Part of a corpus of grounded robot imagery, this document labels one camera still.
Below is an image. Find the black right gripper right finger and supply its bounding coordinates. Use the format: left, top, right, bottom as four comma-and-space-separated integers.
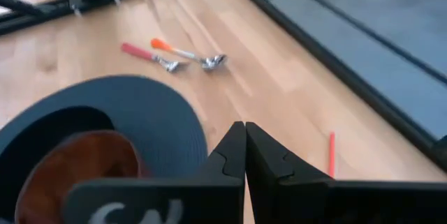
245, 121, 447, 224

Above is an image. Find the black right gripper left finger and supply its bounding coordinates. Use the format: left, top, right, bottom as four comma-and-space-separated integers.
62, 121, 247, 224

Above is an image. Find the red plastic straw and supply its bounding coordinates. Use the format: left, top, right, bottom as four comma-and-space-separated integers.
328, 131, 337, 179

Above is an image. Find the orange faceted plastic cup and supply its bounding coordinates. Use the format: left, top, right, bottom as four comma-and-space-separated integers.
14, 129, 147, 224

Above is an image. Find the round dark woven placemat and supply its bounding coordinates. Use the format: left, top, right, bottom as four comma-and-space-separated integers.
0, 74, 210, 224

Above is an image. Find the black aluminium table frame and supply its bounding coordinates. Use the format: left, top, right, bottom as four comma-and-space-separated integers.
0, 0, 447, 172

